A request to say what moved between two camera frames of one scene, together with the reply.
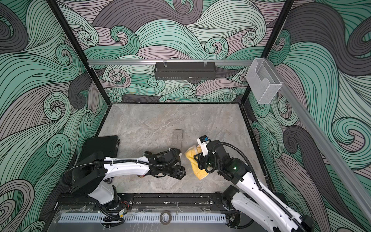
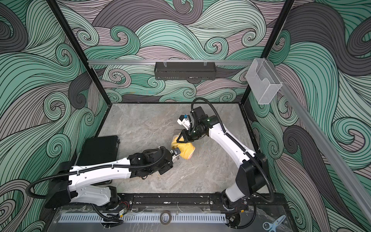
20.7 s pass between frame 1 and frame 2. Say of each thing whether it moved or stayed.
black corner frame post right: stayed
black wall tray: stayed
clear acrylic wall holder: stayed
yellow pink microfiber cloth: moved
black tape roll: stayed
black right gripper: moved
